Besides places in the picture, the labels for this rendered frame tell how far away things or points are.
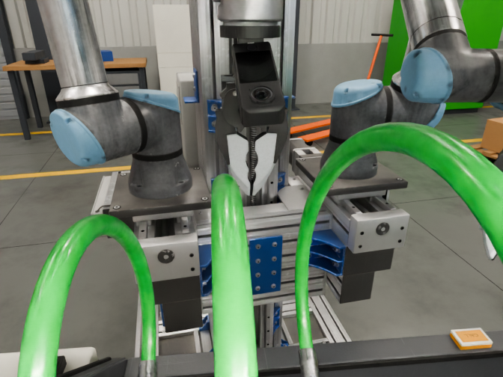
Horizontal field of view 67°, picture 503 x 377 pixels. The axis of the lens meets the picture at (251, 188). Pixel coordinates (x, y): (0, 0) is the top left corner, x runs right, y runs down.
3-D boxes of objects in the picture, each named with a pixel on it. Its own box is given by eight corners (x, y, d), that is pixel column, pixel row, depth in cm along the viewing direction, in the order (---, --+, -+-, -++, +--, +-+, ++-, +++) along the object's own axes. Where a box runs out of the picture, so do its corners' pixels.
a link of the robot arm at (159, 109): (193, 146, 89) (189, 87, 83) (145, 161, 79) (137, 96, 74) (162, 136, 96) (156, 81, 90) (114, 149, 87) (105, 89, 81)
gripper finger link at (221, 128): (251, 160, 50) (251, 93, 46) (253, 164, 48) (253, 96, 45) (216, 161, 50) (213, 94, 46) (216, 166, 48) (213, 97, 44)
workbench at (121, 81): (21, 141, 471) (-2, 53, 428) (37, 126, 533) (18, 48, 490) (153, 132, 503) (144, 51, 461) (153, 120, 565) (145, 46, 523)
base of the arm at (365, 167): (311, 161, 108) (314, 127, 103) (360, 157, 111) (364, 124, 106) (333, 182, 94) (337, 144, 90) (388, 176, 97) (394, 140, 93)
